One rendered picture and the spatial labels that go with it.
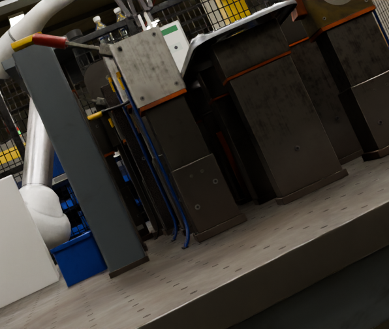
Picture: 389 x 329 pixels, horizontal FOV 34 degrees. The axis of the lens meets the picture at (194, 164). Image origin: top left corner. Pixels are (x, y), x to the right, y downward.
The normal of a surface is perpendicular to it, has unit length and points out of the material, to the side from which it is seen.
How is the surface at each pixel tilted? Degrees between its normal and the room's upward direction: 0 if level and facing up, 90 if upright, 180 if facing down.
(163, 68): 90
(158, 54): 90
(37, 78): 90
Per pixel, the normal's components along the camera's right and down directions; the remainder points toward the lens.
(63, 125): 0.09, -0.07
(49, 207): 0.75, -0.36
